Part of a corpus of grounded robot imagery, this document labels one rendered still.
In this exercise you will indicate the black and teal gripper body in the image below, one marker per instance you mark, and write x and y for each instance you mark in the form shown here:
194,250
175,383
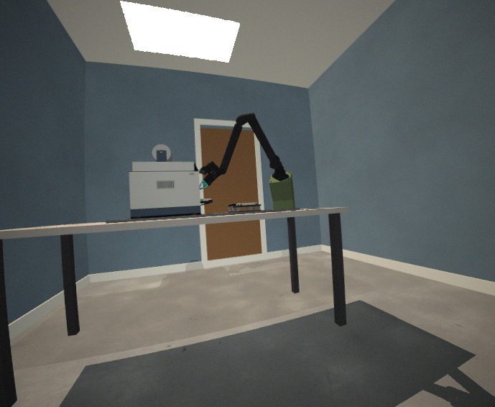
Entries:
209,181

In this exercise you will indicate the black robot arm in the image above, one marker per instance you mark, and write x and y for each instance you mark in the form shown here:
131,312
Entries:
279,172

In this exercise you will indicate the grey cylinder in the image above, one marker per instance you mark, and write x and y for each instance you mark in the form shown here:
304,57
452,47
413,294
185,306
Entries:
162,147

